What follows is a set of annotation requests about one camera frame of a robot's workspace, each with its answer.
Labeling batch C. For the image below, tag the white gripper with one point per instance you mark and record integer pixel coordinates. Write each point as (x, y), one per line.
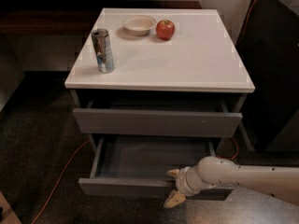
(179, 182)

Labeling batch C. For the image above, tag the grey drawer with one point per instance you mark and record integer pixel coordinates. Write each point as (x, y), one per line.
(172, 117)
(137, 166)

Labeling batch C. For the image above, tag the silver blue redbull can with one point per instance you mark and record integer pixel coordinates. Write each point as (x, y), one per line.
(103, 51)

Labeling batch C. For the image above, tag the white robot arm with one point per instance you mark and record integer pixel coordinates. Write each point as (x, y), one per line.
(212, 172)

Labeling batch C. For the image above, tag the grey top drawer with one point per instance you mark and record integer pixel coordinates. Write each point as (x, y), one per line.
(172, 117)

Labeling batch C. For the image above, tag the white top grey drawer cabinet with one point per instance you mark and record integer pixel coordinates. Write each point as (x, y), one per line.
(198, 62)

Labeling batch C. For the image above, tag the red apple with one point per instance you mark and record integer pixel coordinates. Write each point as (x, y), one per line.
(165, 29)

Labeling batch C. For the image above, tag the white paper bowl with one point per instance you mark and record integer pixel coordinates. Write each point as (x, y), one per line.
(138, 25)

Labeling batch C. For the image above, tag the black cabinet on right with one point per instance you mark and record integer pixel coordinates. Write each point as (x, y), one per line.
(269, 48)

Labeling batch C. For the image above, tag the dark wooden bench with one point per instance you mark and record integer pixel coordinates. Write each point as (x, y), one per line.
(67, 17)

